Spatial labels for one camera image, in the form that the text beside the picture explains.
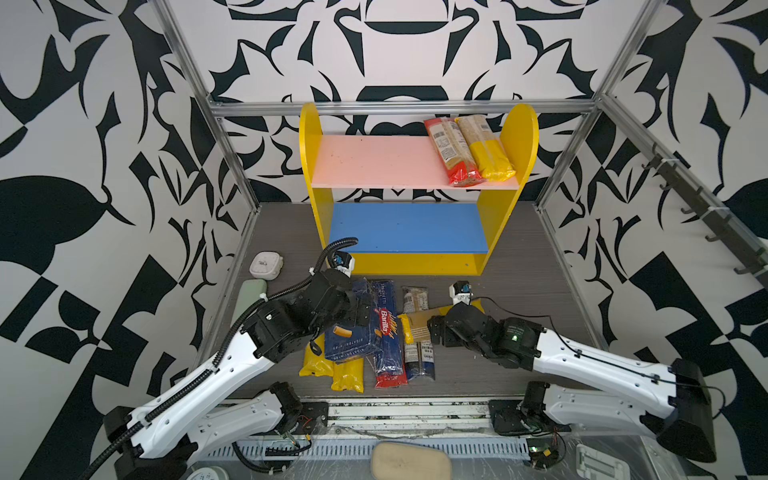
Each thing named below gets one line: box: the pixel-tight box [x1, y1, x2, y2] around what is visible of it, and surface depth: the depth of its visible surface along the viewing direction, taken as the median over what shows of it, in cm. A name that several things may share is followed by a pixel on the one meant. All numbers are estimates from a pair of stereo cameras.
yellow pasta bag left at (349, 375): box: [331, 357, 365, 394], surface depth 81 cm
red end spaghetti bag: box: [424, 117, 485, 187], surface depth 74 cm
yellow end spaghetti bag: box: [454, 114, 516, 182], surface depth 73 cm
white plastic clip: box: [576, 444, 631, 480], surface depth 69 cm
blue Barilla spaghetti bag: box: [371, 280, 408, 389], surface depth 81 cm
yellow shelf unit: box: [299, 103, 539, 276], surface depth 81 cm
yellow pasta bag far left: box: [299, 334, 335, 377], surface depth 82 cm
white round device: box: [249, 251, 284, 281], surface depth 101 cm
